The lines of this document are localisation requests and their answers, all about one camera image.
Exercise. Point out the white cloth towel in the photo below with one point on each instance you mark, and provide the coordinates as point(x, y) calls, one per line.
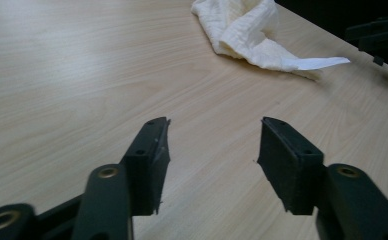
point(248, 33)

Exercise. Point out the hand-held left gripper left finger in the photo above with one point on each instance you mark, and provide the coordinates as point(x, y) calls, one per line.
point(147, 166)

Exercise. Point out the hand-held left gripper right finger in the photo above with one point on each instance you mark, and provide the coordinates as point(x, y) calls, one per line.
point(288, 166)

